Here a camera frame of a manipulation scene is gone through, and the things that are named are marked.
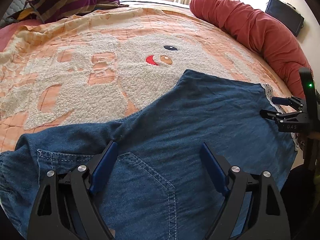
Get blue denim pants lace trim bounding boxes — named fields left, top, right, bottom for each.
left=1, top=70, right=296, bottom=239

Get person's right hand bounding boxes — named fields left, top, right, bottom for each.
left=298, top=132, right=320, bottom=150

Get black trousers of person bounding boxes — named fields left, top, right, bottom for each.
left=280, top=165, right=319, bottom=239

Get red rolled duvet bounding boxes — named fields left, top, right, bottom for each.
left=189, top=0, right=310, bottom=98

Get black monitor screen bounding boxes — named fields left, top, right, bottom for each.
left=265, top=0, right=304, bottom=37

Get orange white fleece blanket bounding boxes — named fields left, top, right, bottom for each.
left=1, top=6, right=290, bottom=151

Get purple striped pillow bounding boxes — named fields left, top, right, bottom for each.
left=5, top=0, right=128, bottom=23

